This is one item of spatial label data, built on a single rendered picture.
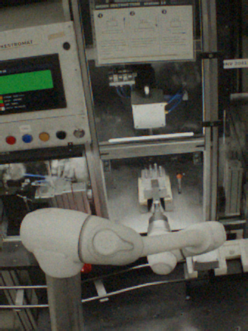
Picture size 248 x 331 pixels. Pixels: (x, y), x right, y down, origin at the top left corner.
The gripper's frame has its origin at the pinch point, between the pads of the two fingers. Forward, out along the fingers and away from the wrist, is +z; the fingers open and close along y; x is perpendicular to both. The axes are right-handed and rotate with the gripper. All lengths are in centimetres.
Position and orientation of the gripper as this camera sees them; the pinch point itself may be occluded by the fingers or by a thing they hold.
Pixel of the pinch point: (155, 190)
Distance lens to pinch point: 219.0
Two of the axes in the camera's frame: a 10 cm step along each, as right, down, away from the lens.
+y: -0.9, -7.6, -6.4
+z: -0.3, -6.4, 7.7
